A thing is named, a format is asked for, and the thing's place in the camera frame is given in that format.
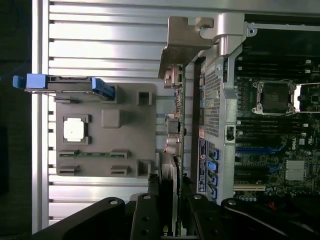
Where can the green motherboard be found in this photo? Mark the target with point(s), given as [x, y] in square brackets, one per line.
[275, 162]

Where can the hard disk in blue caddy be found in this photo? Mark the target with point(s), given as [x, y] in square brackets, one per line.
[70, 85]

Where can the green RAM stick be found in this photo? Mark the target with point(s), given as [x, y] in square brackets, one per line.
[95, 154]

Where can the silver CPU chip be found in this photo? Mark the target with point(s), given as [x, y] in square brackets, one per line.
[73, 130]

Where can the metal socket cover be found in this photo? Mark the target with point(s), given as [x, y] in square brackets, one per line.
[310, 98]

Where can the CPU socket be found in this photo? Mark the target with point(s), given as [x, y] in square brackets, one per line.
[273, 97]

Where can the blue expansion slot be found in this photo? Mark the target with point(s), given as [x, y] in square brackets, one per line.
[260, 150]

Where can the white expansion slot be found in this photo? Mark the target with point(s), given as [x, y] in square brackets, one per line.
[250, 188]

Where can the silver chipset heatsink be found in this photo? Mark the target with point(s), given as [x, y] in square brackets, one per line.
[295, 170]

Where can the black open PC case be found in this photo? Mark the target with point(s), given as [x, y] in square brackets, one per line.
[230, 100]

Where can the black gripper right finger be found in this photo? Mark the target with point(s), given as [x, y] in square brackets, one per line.
[205, 220]

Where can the grey printed parts rack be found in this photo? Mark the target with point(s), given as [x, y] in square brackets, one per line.
[112, 145]

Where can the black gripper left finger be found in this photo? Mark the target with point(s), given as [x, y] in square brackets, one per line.
[145, 220]

